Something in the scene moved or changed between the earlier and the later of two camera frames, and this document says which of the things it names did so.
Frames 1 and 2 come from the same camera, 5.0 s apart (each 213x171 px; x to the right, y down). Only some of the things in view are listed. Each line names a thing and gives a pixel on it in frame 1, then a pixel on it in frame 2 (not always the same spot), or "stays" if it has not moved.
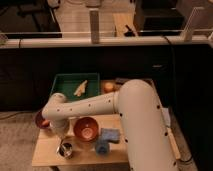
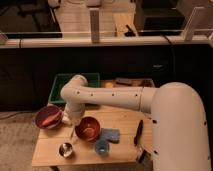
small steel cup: (64, 150) stays
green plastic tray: (68, 83) stays
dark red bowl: (41, 121) stays
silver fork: (62, 148) → (73, 132)
